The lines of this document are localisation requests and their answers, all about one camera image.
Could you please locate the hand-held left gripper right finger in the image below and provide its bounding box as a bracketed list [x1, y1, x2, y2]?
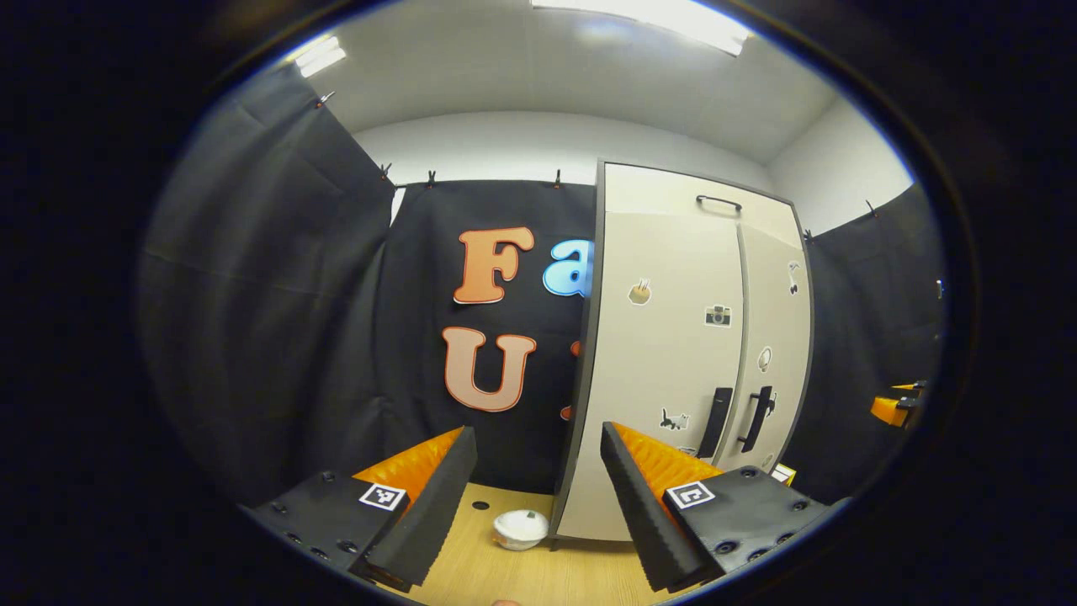
[599, 423, 851, 594]

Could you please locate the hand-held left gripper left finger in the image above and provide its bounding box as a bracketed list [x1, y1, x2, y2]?
[238, 427, 479, 594]

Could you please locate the shoe cabinet door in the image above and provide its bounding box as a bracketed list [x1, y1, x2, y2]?
[717, 221, 814, 474]
[557, 210, 746, 542]

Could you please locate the white shoe cabinet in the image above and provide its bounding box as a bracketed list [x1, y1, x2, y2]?
[551, 160, 815, 546]

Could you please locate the white cabinet drawer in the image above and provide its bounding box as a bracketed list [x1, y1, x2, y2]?
[602, 163, 802, 247]

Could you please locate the white round bowl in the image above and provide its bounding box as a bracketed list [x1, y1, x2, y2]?
[491, 508, 550, 553]

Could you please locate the long ceiling light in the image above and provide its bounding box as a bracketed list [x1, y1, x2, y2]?
[530, 0, 754, 57]

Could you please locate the small ceiling light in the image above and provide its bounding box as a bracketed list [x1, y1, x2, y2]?
[289, 34, 348, 79]

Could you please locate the black door bar handle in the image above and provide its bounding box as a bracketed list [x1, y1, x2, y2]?
[696, 386, 735, 460]
[738, 385, 775, 455]

